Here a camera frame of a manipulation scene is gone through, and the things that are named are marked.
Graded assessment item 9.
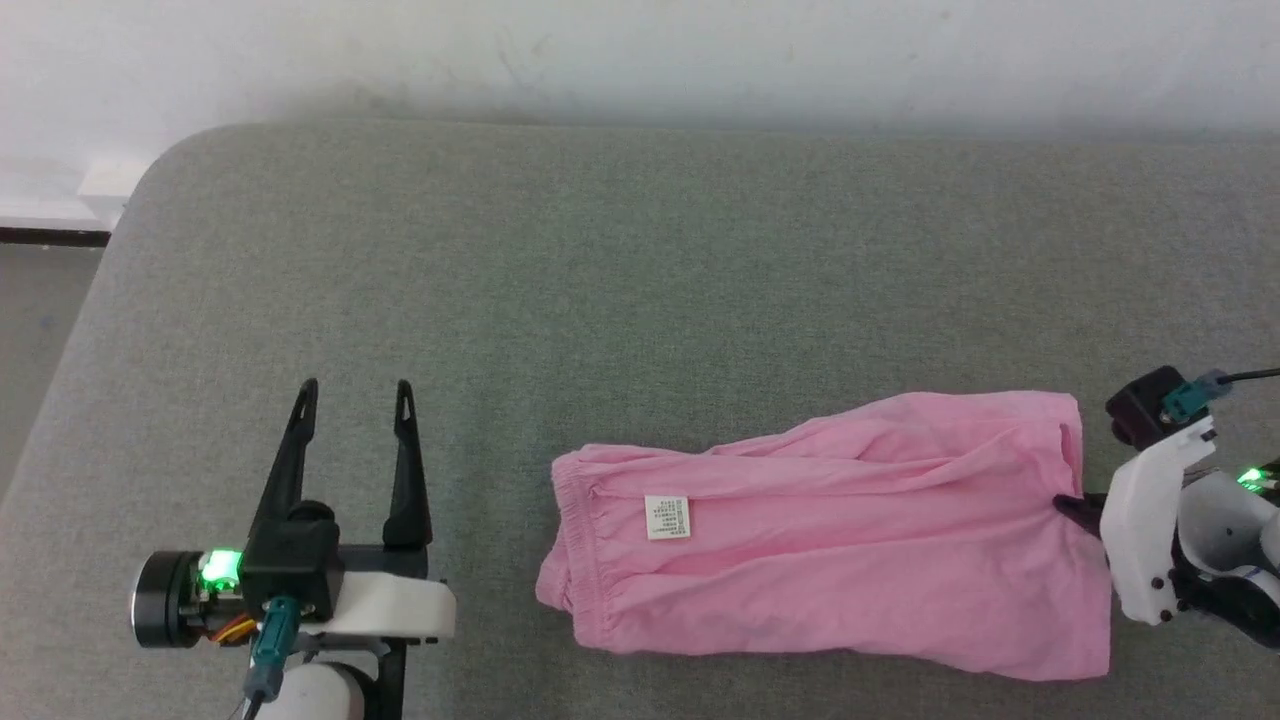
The pink garment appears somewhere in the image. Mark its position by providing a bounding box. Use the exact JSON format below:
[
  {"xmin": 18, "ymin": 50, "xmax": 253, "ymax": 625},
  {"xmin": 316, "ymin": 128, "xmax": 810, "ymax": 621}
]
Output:
[{"xmin": 535, "ymin": 390, "xmax": 1113, "ymax": 683}]

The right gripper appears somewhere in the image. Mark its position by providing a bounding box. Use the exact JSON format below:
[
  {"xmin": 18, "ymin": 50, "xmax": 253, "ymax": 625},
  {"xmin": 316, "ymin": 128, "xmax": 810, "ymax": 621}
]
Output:
[{"xmin": 1053, "ymin": 418, "xmax": 1217, "ymax": 627}]

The left teal plug black cable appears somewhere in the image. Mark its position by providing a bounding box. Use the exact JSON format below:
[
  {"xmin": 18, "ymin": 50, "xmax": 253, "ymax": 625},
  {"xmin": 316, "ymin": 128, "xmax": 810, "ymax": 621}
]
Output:
[{"xmin": 238, "ymin": 596, "xmax": 303, "ymax": 720}]

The right teal plug black cable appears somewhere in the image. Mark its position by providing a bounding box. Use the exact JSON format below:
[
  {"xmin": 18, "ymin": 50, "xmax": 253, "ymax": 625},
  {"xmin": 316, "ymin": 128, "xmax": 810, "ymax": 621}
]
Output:
[{"xmin": 1160, "ymin": 366, "xmax": 1280, "ymax": 423}]

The teal plug black cable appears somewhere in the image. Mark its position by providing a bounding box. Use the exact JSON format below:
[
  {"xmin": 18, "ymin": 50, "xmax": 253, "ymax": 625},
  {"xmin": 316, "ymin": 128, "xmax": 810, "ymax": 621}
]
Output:
[
  {"xmin": 1160, "ymin": 366, "xmax": 1280, "ymax": 423},
  {"xmin": 238, "ymin": 596, "xmax": 303, "ymax": 720}
]

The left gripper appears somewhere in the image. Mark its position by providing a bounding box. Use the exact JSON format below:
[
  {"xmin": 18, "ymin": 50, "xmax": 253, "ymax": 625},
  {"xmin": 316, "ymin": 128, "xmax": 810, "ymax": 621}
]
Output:
[{"xmin": 130, "ymin": 378, "xmax": 457, "ymax": 647}]

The white wall skirting board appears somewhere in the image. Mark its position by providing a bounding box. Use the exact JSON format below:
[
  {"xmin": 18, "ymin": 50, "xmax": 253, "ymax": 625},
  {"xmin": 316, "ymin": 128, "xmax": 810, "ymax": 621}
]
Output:
[{"xmin": 0, "ymin": 158, "xmax": 151, "ymax": 233}]

